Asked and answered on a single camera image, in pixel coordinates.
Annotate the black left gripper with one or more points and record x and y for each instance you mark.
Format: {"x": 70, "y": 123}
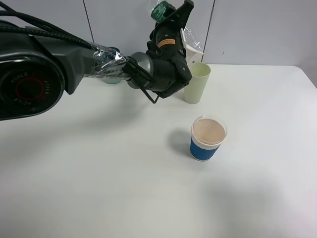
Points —
{"x": 165, "y": 40}

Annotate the clear bottle green label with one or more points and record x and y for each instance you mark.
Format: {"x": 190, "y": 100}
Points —
{"x": 160, "y": 10}

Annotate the pale green plastic cup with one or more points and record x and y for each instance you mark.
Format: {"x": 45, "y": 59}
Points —
{"x": 194, "y": 90}

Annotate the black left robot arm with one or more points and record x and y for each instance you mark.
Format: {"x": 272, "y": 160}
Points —
{"x": 40, "y": 62}

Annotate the teal plastic cup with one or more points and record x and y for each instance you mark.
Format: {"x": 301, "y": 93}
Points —
{"x": 111, "y": 80}

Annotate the blue sleeved glass cup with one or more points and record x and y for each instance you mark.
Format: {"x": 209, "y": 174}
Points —
{"x": 207, "y": 135}

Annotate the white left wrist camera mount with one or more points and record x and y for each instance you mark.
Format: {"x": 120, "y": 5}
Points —
{"x": 192, "y": 50}

